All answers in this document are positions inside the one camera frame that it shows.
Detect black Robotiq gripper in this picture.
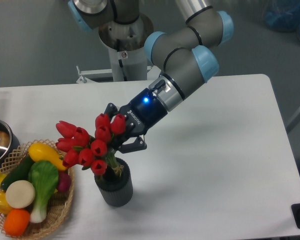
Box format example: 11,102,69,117
104,88,168,154

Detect red tulip bouquet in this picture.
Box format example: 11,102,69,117
55,113,126,179

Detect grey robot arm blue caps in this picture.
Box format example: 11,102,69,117
68,0,234,153

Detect dark grey ribbed vase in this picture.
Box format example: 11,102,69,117
94,157,133,207

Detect red radish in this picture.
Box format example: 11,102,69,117
56,171,72,193

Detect yellow squash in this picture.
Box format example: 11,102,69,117
28,142,67,171

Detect green bok choy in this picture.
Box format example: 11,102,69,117
28,160,59,224

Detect woven wicker basket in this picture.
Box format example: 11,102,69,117
0,139,75,240

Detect green cucumber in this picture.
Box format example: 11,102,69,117
0,155,35,191

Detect cream round bun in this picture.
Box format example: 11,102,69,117
5,180,36,209

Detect orange fruit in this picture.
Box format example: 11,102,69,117
3,208,30,237

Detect yellow bell pepper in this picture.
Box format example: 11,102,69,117
0,190,13,215

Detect blue plastic bag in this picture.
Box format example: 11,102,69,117
262,0,300,41

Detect white metal base frame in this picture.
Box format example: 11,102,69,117
75,64,163,84

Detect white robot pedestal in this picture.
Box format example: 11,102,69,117
98,13,154,82

